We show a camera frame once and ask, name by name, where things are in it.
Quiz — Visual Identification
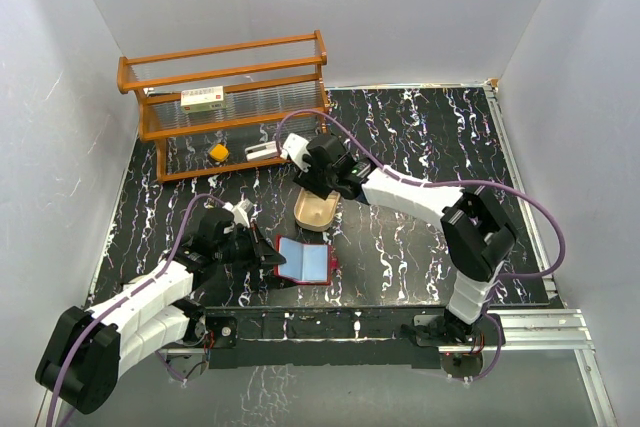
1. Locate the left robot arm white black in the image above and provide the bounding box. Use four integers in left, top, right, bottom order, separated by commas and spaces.
35, 207, 286, 414

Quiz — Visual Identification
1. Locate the purple cable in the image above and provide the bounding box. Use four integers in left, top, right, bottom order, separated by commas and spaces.
44, 192, 236, 427
273, 109, 569, 279

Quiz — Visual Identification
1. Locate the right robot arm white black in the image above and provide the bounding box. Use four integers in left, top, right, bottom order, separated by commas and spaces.
282, 134, 517, 344

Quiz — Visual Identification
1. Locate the yellow square object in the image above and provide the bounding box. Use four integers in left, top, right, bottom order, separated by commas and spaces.
208, 143, 230, 163

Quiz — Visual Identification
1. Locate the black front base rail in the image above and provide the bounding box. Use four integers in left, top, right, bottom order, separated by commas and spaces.
206, 306, 444, 370

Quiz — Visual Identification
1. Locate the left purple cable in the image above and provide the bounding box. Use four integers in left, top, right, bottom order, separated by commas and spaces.
44, 192, 236, 427

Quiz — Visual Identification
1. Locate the aluminium frame rail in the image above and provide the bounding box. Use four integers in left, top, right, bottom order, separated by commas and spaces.
484, 78, 618, 426

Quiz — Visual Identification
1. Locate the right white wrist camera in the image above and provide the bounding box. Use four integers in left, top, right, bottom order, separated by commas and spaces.
280, 133, 310, 172

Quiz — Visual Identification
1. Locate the beige oval tray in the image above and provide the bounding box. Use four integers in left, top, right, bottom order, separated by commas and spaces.
294, 189, 341, 232

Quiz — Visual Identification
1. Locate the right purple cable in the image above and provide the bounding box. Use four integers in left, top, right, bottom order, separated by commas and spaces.
273, 109, 569, 279

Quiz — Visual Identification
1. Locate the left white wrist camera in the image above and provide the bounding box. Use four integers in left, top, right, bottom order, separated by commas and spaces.
223, 199, 254, 228

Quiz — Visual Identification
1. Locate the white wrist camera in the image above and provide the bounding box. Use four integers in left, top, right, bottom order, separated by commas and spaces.
280, 133, 310, 172
223, 199, 254, 228

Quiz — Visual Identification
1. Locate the white stapler-like object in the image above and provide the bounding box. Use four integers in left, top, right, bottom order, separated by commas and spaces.
245, 141, 281, 162

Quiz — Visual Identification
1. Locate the white red box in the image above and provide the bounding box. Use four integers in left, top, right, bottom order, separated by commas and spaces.
180, 86, 226, 113

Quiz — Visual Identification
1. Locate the wooden shelf rack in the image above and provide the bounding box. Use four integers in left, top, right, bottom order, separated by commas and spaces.
116, 30, 329, 183

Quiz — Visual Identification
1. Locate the red leather card holder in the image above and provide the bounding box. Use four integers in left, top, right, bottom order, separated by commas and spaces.
274, 236, 335, 285

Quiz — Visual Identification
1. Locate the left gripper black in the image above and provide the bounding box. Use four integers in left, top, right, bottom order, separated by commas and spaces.
214, 222, 286, 272

